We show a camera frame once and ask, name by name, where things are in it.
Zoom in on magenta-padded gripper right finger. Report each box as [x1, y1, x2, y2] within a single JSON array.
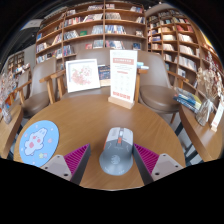
[[132, 143, 184, 186]]

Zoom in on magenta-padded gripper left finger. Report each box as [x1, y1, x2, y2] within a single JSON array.
[[41, 143, 92, 186]]

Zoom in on grey computer mouse orange accents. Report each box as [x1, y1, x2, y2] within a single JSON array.
[[98, 126, 135, 177]]

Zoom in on round light blue mouse pad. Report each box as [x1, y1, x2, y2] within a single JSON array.
[[18, 119, 60, 168]]

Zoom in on round wooden side table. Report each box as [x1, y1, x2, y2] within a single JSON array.
[[0, 104, 24, 160], [178, 104, 224, 163]]

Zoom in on glass vase with dried flowers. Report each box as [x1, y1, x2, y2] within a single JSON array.
[[194, 59, 224, 127], [0, 71, 18, 125]]

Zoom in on stack of books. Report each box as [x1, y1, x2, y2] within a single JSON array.
[[172, 87, 203, 114]]

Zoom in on brown chair with wooden arms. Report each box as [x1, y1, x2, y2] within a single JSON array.
[[137, 49, 189, 124], [49, 48, 149, 104], [14, 57, 58, 118]]

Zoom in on small white standing sign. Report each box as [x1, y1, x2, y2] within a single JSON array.
[[210, 94, 224, 133]]

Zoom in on white framed floral picture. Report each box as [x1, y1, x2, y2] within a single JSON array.
[[65, 58, 102, 94]]

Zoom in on white sign on wooden base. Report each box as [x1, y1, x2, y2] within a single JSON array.
[[107, 49, 139, 110]]

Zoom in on light blue book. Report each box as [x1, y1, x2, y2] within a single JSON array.
[[136, 61, 150, 70]]

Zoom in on dark blue book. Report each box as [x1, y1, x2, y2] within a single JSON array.
[[97, 64, 111, 88]]

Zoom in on small distant wooden bookshelf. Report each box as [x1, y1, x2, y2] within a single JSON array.
[[6, 50, 26, 76]]

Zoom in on curved wooden bookshelf unit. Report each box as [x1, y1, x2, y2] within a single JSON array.
[[146, 9, 224, 101]]

